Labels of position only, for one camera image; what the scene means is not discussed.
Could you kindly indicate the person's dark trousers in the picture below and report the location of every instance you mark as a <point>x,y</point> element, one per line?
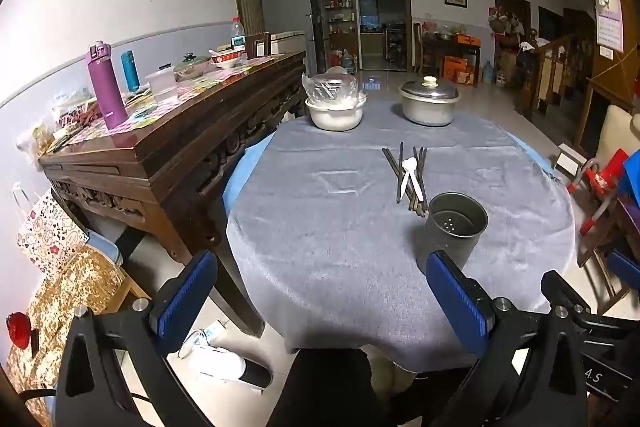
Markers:
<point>330,392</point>

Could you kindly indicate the kitchen shelf with jars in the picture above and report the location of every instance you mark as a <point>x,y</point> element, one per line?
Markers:
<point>337,22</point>

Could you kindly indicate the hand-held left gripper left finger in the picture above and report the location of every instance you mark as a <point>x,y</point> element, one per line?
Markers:
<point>186,302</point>

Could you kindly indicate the white step stool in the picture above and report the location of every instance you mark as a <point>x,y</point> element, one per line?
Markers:
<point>567,162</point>

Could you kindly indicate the green lidded bowl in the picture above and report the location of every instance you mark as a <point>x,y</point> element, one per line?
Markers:
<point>191,66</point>

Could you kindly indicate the red children's tricycle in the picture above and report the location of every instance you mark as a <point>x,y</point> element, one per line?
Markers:
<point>602,179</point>

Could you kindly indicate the grey refrigerator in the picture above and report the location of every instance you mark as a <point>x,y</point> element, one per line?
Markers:
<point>287,2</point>

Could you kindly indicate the carved wooden sideboard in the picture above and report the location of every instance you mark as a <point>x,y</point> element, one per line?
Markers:
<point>165,167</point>

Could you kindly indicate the wooden chair back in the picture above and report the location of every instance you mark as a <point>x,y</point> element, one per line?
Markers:
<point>259,44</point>

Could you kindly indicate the teal drinking bottle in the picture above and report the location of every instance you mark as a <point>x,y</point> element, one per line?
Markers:
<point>131,72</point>

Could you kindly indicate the red and white bowl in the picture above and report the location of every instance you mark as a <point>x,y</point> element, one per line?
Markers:
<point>226,59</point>

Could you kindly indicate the blue jacket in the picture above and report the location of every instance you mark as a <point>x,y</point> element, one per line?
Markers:
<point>632,177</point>

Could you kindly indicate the checkered table cover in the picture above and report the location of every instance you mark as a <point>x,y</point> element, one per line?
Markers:
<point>200,79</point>

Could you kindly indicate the pile of dark chopsticks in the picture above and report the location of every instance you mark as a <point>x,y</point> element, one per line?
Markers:
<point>398,187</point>

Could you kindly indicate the wall calendar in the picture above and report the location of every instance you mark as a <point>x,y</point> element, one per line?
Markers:
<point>609,17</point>

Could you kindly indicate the clear water jug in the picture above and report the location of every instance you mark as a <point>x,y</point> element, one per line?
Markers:
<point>348,61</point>

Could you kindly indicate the pot lid with white knob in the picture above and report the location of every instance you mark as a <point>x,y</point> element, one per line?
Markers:
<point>429,91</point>

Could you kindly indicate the grey tablecloth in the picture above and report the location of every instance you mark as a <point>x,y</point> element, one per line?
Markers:
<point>325,232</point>

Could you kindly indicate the blue tablecloth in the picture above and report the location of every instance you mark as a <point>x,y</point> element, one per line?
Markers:
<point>240,177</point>

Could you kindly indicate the wooden stair railing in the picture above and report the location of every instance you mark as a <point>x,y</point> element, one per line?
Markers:
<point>550,67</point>

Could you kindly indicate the orange cardboard boxes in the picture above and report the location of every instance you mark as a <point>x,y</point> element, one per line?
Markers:
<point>460,62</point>

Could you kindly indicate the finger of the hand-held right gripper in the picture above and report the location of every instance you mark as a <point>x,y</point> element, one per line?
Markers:
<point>557,289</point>
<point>625,267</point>

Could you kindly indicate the beige armchair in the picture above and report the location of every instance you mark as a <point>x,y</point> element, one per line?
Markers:
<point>617,132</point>

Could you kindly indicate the white chest freezer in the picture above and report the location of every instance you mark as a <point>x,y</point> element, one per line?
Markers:
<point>289,42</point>

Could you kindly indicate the snack bags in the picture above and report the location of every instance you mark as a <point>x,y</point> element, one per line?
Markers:
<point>75,112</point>

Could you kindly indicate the golden patterned cloth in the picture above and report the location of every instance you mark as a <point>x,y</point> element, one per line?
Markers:
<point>75,287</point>

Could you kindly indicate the blue water jug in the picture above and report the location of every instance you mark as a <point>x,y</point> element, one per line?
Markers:
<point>488,73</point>

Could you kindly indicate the dark wooden side table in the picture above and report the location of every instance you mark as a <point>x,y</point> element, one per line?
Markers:
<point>435,52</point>

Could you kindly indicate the plastic wrapped bowl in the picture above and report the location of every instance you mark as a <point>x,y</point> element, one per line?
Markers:
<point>332,87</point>

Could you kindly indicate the red round object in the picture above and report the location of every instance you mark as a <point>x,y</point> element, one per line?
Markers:
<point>18,331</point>

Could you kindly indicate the purple drinking bottle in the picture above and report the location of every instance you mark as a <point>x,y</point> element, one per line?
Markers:
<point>106,87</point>

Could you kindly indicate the dark metal utensil holder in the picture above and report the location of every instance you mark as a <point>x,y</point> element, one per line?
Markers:
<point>450,237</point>

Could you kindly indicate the red capped water bottle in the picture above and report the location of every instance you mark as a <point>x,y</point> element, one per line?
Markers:
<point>238,34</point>

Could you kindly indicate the metal kitchen rack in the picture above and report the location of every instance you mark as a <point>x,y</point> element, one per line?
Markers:
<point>395,47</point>

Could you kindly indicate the white handheld appliance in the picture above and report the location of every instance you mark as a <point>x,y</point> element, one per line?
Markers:
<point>220,362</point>

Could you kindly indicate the clear plastic container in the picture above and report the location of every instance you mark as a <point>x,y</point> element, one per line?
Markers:
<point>162,88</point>

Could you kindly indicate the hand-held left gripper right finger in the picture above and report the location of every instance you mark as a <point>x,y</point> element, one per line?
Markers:
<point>456,302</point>

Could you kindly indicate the aluminium pot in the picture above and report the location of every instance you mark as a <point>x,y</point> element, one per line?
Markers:
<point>429,112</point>

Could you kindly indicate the patterned paper bag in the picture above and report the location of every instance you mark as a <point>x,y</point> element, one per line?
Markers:
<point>47,232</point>

